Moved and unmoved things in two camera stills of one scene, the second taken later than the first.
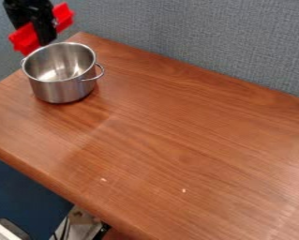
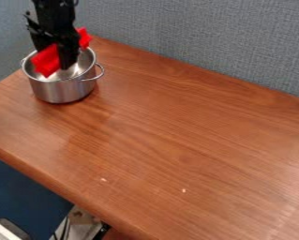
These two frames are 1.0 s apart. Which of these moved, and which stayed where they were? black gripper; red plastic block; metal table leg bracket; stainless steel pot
Moved: red plastic block; black gripper
Stayed: metal table leg bracket; stainless steel pot
